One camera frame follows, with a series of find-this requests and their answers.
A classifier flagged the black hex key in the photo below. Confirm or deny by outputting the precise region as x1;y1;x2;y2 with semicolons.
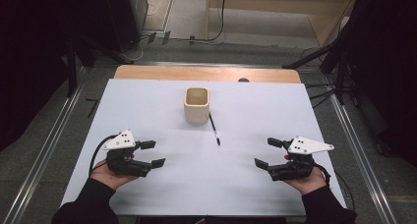
85;97;99;119

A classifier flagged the long black floor cable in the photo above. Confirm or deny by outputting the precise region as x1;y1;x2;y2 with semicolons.
168;0;228;43

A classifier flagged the dark curtain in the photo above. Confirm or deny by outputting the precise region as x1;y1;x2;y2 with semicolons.
340;0;417;169
0;0;111;153

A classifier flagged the beige square pen holder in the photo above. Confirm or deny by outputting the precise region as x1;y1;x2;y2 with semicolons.
183;86;210;125

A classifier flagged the thin black cable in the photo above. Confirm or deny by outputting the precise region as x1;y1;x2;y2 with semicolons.
331;169;357;212

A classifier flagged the black cabinet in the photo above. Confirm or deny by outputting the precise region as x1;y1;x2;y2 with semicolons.
103;0;149;53

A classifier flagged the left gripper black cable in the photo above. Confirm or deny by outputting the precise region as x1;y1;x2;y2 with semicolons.
89;134;121;177

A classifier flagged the black pen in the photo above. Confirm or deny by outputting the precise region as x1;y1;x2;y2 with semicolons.
208;112;221;146

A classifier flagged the black metal stand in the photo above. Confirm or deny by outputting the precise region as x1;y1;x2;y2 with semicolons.
281;36;353;106
64;33;135;98

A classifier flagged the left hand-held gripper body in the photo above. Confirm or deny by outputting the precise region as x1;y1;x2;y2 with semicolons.
101;129;153;178

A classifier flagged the white table mat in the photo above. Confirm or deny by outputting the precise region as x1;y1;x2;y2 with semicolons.
60;79;348;217

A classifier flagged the metal floor rail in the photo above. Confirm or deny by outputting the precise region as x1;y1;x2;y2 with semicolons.
2;83;85;224
328;93;398;224

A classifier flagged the person's right hand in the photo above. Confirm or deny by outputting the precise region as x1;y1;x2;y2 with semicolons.
283;167;328;196

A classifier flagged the white floor cable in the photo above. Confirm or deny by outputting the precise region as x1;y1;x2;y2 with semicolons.
129;2;159;62

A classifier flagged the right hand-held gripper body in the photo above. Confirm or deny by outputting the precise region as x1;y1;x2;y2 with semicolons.
268;136;335;182

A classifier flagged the bundle of black cables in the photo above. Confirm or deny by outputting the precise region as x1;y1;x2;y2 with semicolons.
304;82;338;109

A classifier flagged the person's left hand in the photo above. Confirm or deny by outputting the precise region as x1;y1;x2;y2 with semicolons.
89;158;139;191

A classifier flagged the wooden table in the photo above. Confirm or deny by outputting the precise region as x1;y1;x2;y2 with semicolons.
113;64;302;84

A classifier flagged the light wooden shelf unit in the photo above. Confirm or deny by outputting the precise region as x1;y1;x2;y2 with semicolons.
205;0;362;49

